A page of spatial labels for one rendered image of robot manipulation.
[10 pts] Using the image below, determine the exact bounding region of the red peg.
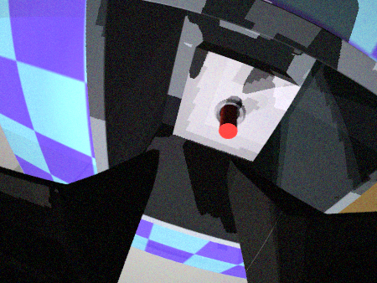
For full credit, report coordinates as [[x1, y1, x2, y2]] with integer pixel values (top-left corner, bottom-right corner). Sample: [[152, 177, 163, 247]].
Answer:
[[219, 105, 238, 138]]

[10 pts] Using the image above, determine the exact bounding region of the white square plate with hole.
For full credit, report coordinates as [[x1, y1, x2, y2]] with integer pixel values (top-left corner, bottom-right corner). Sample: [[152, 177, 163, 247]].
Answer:
[[173, 41, 301, 162]]

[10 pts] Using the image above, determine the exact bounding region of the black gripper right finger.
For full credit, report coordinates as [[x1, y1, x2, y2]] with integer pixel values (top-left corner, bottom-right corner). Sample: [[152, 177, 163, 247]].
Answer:
[[226, 161, 377, 283]]

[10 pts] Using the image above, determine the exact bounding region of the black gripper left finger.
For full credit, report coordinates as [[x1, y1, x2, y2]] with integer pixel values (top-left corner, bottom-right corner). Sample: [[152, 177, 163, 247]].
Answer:
[[0, 149, 159, 283]]

